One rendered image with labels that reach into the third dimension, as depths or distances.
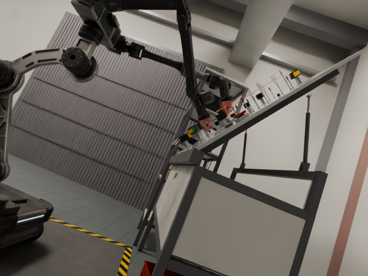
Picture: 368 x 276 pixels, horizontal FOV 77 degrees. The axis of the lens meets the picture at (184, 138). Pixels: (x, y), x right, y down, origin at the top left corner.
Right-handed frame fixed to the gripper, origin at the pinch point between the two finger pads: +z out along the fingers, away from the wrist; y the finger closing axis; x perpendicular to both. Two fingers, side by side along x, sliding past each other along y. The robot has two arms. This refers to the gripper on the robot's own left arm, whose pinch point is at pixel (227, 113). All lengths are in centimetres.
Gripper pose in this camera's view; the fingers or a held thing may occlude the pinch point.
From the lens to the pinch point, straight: 141.0
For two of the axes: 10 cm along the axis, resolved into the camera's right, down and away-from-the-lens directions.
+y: -0.2, 0.6, 10.0
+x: -9.9, 1.3, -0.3
